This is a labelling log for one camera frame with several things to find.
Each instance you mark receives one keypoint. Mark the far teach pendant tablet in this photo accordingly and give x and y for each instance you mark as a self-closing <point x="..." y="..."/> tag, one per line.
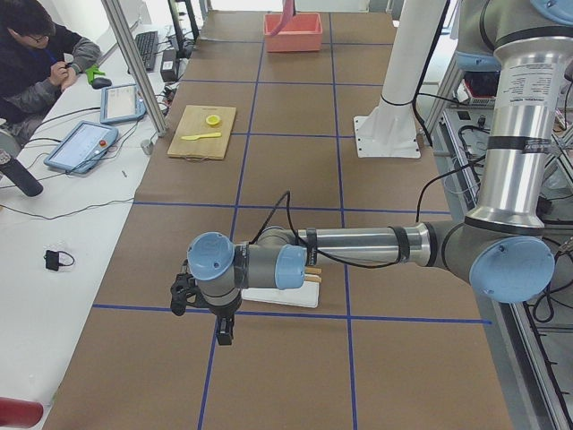
<point x="121" y="104"/>

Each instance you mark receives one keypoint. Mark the yellow plastic knife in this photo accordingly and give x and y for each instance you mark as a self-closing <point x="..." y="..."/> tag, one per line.
<point x="196" y="137"/>

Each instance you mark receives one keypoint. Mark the black keyboard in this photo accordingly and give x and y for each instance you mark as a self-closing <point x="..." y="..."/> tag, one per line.
<point x="147" y="45"/>

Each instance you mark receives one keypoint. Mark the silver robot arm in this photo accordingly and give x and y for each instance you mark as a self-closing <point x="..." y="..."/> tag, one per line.
<point x="497" y="249"/>

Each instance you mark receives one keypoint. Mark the teach pendant tablet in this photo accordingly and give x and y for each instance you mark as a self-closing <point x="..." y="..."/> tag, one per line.
<point x="82" y="148"/>
<point x="121" y="104"/>

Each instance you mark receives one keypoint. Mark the seated person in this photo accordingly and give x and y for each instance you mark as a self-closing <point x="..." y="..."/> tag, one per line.
<point x="39" y="61"/>

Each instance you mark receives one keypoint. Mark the black computer mouse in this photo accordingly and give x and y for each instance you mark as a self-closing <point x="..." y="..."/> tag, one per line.
<point x="100" y="83"/>

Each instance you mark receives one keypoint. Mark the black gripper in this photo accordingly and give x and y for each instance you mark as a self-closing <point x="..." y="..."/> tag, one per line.
<point x="223" y="314"/>

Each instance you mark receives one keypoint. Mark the pink cloth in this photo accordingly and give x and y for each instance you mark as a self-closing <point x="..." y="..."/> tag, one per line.
<point x="288" y="12"/>

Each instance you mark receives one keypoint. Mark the black thermos bottle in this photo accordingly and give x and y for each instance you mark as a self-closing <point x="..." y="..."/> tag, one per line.
<point x="19" y="175"/>

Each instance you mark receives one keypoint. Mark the black adapter with cable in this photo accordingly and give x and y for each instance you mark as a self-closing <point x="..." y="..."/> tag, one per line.
<point x="55" y="260"/>

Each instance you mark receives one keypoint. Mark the aluminium frame post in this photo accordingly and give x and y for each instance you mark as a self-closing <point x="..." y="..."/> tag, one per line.
<point x="130" y="52"/>

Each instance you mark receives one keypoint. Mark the white rectangular tray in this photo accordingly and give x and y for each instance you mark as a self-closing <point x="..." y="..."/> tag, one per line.
<point x="305" y="296"/>

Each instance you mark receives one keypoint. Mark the near teach pendant tablet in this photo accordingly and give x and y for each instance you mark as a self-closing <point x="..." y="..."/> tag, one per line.
<point x="82" y="148"/>

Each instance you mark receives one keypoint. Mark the black power brick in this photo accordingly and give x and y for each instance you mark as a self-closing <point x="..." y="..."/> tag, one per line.
<point x="169" y="65"/>

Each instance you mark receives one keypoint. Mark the red cylinder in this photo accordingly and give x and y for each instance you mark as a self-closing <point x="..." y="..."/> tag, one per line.
<point x="20" y="413"/>

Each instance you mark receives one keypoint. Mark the pink plastic bin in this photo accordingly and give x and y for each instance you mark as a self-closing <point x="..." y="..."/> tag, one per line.
<point x="303" y="33"/>

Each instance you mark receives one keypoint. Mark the bamboo cutting board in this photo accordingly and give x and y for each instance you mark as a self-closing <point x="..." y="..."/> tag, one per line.
<point x="193" y="122"/>

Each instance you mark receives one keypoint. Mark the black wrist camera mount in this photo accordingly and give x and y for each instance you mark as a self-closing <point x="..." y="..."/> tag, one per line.
<point x="185" y="292"/>

